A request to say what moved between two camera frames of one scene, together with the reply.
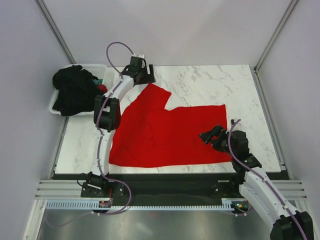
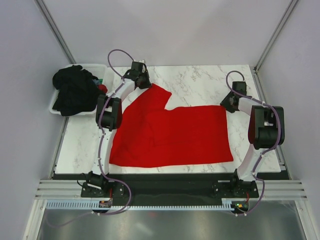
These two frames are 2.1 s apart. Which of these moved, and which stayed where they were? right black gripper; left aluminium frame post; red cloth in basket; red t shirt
Moved: right black gripper
Stayed: red t shirt; left aluminium frame post; red cloth in basket
